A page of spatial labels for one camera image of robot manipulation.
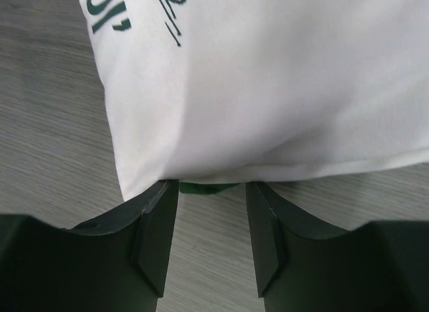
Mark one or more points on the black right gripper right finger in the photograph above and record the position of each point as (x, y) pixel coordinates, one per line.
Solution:
(295, 254)

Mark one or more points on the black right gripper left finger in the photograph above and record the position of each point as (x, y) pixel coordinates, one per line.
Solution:
(154, 213)

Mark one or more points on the white and green t shirt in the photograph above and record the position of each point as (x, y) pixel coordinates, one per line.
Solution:
(218, 92)

